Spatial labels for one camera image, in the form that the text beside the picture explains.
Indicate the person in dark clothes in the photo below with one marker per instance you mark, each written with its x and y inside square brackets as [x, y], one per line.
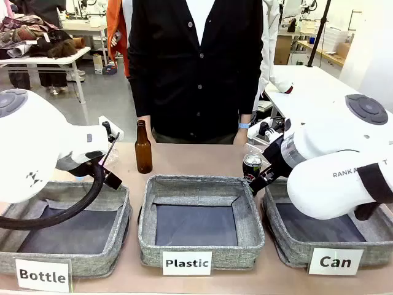
[49, 77]

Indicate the person in black cardigan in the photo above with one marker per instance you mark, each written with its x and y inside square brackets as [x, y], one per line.
[190, 77]

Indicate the black soda can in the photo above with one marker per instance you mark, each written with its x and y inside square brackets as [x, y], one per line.
[251, 167]

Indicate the white Can label card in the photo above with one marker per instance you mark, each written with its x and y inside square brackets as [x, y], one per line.
[335, 261]

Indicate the person in white coat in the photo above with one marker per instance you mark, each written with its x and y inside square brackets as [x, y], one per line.
[271, 46]

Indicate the white Plastic label card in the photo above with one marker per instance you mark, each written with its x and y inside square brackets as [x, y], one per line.
[187, 263]

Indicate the cardboard box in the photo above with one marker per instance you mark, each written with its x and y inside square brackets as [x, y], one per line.
[344, 50]

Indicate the person in orange jacket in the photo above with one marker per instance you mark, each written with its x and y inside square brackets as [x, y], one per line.
[118, 33]

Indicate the brown wooden cabinet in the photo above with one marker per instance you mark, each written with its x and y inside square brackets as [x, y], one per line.
[282, 50]

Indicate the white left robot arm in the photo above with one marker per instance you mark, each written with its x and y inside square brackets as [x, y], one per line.
[33, 144]

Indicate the light blue wristwatch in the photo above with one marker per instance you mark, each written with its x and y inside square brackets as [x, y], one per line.
[244, 125]

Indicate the person's left hand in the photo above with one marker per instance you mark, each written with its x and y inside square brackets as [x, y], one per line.
[241, 136]

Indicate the wooden workbench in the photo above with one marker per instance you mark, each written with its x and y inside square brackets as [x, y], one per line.
[325, 53]

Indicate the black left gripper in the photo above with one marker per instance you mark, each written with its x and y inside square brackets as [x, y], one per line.
[112, 181]

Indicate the person's left forearm black sleeve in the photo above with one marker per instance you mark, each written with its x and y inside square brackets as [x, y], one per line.
[249, 95]

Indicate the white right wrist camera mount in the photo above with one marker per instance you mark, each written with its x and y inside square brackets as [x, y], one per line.
[267, 130]

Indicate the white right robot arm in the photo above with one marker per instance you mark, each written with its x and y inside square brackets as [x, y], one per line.
[331, 159]

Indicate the pile of dark clothes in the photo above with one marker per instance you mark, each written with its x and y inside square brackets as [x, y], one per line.
[33, 37]

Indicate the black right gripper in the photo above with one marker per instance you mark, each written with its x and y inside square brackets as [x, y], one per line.
[277, 159]

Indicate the grey fabric basket labelled Can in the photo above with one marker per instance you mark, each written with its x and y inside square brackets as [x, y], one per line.
[322, 242]

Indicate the black tripod pole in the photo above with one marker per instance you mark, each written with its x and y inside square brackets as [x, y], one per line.
[319, 33]

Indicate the brown glass bottle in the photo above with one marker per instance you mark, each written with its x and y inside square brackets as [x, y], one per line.
[143, 153]

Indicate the person's right hand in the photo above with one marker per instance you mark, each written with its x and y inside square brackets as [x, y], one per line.
[152, 129]

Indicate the grey fabric basket labelled Bottle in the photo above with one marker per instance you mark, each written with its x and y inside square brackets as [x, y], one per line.
[92, 221]

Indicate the person's right forearm black sleeve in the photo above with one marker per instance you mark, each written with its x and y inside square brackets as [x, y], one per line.
[141, 95]

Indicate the white side table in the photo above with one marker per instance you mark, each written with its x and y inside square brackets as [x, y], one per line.
[307, 83]

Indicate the grey fabric basket labelled Plastic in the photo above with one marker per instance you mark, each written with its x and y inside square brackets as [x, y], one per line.
[199, 221]

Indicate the white folding table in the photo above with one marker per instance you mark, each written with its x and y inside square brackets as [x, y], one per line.
[46, 61]

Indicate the white Bottle label card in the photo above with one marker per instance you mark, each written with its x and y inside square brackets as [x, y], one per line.
[43, 275]

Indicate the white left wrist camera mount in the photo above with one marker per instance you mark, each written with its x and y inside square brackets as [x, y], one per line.
[115, 130]

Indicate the stack of white storage boxes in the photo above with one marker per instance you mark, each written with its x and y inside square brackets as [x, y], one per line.
[336, 37]

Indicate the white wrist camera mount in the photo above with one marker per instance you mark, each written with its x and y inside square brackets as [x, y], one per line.
[267, 130]
[115, 130]

